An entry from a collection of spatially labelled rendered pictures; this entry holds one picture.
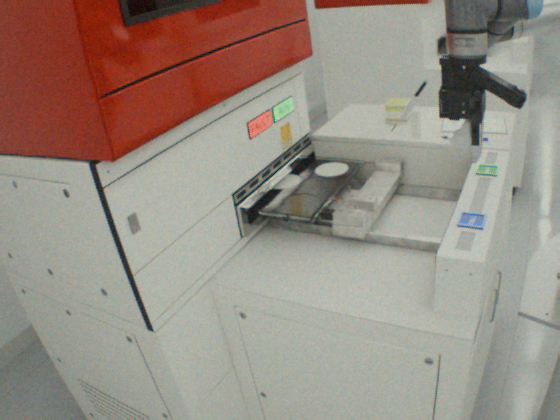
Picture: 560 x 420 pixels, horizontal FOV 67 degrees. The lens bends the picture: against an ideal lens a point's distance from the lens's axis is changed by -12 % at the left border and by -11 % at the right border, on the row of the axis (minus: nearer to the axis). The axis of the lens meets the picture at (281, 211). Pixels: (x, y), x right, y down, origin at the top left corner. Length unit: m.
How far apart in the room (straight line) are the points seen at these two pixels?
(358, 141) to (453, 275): 0.69
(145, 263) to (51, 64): 0.44
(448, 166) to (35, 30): 1.13
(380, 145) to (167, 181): 0.71
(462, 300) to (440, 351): 0.11
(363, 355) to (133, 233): 0.55
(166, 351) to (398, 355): 0.51
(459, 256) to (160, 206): 0.60
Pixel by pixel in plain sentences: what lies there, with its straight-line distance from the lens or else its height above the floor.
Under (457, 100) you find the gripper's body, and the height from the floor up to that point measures 1.23.
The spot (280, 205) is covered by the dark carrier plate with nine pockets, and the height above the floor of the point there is 0.90.
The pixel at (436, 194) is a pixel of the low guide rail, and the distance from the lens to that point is 1.41.
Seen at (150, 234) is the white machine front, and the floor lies 1.03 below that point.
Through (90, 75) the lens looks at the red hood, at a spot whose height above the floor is 1.38.
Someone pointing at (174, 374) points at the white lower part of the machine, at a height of 0.68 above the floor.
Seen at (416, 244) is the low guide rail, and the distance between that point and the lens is 1.18.
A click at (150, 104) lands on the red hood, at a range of 0.90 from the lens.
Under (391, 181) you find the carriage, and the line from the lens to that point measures 1.39.
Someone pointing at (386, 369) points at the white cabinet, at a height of 0.68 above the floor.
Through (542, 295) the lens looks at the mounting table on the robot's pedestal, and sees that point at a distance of 1.08.
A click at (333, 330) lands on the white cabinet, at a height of 0.76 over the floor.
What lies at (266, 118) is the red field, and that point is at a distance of 1.31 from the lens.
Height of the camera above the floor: 1.48
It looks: 28 degrees down
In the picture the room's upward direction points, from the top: 9 degrees counter-clockwise
